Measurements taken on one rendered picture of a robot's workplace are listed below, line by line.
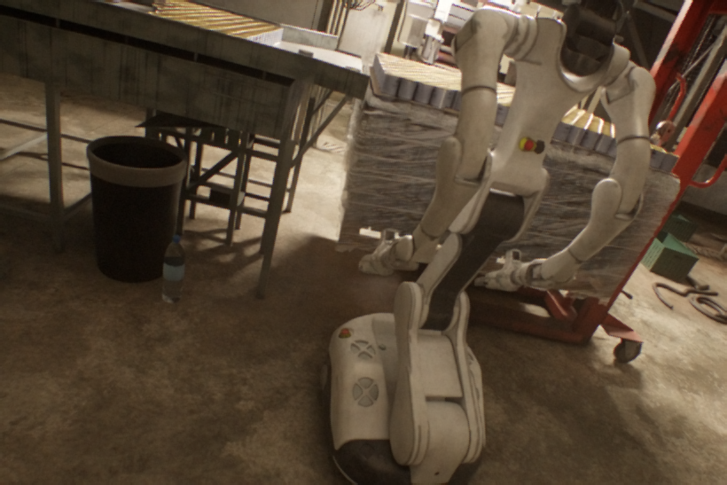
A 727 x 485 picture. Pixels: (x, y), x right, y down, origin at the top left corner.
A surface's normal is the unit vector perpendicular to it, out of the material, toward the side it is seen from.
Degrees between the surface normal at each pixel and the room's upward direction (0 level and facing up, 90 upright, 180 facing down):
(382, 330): 70
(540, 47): 89
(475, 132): 79
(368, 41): 90
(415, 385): 27
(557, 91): 122
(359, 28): 90
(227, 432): 0
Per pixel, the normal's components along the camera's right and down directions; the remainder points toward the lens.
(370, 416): 0.34, -0.35
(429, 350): 0.33, -0.58
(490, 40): 0.29, 0.09
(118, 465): 0.27, -0.85
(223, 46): 0.02, 0.48
